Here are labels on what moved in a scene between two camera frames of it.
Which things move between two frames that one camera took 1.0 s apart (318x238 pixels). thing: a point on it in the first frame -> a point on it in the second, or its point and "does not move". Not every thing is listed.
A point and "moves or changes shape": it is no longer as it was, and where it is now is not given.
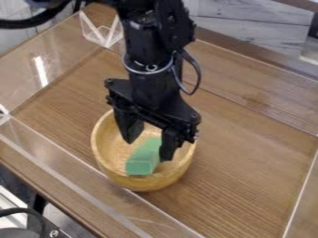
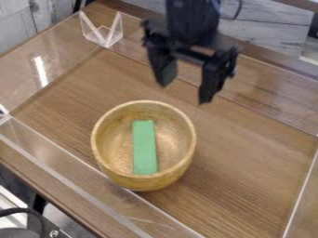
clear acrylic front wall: (55, 196) does not move
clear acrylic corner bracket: (101, 35) does not move
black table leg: (40, 203) does not move
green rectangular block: (144, 157) moves or changes shape
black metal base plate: (49, 231) does not move
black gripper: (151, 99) -> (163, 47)
